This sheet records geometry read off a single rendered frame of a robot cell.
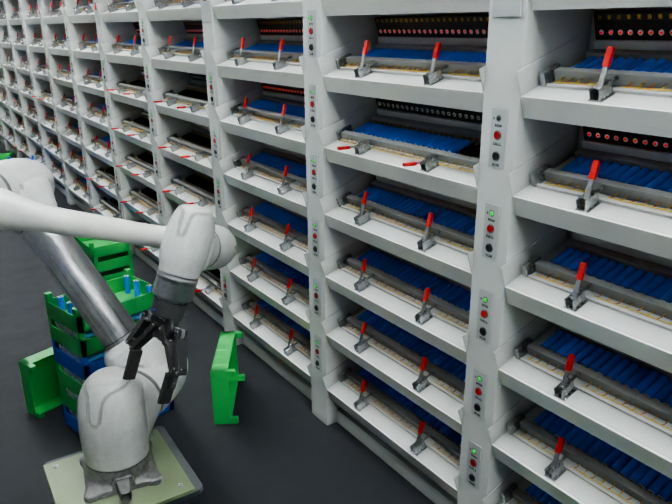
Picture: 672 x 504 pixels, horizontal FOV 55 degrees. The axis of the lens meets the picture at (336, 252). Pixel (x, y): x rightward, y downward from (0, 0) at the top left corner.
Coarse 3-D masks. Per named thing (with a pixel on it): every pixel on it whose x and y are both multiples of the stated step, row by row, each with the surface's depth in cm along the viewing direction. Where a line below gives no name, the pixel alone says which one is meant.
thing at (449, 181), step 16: (368, 112) 193; (384, 112) 188; (400, 112) 182; (336, 128) 188; (352, 128) 191; (480, 128) 159; (336, 144) 186; (352, 144) 182; (336, 160) 184; (352, 160) 177; (368, 160) 170; (384, 160) 166; (400, 160) 164; (416, 160) 161; (384, 176) 168; (400, 176) 162; (416, 176) 156; (432, 176) 151; (448, 176) 148; (464, 176) 146; (448, 192) 149; (464, 192) 144
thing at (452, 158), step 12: (348, 132) 184; (372, 144) 176; (384, 144) 171; (396, 144) 167; (408, 144) 165; (420, 156) 159; (444, 156) 153; (456, 156) 150; (468, 156) 149; (456, 168) 149; (468, 168) 146
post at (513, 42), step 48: (528, 0) 120; (528, 48) 124; (528, 144) 131; (576, 144) 140; (480, 192) 139; (480, 240) 142; (528, 240) 139; (480, 288) 145; (480, 432) 154; (480, 480) 158
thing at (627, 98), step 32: (608, 32) 126; (640, 32) 121; (544, 64) 127; (576, 64) 132; (608, 64) 112; (640, 64) 117; (544, 96) 122; (576, 96) 118; (608, 96) 113; (640, 96) 110; (608, 128) 113; (640, 128) 108
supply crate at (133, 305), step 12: (132, 276) 224; (120, 288) 224; (132, 288) 226; (144, 288) 221; (48, 300) 204; (120, 300) 217; (132, 300) 206; (144, 300) 209; (48, 312) 206; (60, 312) 199; (72, 312) 193; (132, 312) 207; (72, 324) 196; (84, 324) 195
